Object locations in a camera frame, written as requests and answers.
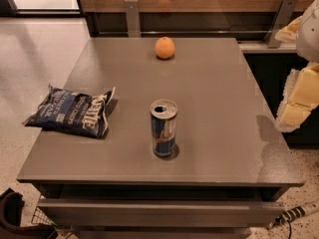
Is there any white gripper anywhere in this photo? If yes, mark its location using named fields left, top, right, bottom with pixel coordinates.
left=275, top=0, right=319, bottom=132

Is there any red bull can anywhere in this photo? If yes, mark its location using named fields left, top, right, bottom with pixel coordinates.
left=150, top=99, right=177, bottom=157

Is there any orange fruit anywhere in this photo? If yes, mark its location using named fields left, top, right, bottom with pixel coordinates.
left=156, top=37, right=174, bottom=59

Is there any blue kettle chips bag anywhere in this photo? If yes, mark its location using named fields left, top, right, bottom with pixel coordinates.
left=23, top=86, right=115, bottom=138

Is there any grey drawer front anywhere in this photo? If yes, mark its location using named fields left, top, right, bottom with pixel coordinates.
left=38, top=199, right=283, bottom=228

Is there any dark brown chair base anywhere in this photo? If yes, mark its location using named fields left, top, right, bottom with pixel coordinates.
left=0, top=188, right=58, bottom=239

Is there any right metal bracket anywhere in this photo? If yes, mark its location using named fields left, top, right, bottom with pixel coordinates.
left=264, top=0, right=298, bottom=49

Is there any metal bracket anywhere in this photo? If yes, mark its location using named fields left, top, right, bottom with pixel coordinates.
left=125, top=0, right=141, bottom=38
left=264, top=0, right=298, bottom=49

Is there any left metal bracket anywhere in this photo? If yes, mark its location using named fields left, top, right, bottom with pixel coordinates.
left=125, top=0, right=141, bottom=38

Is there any wire basket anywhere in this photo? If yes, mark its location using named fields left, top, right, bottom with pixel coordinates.
left=31, top=206, right=54, bottom=225

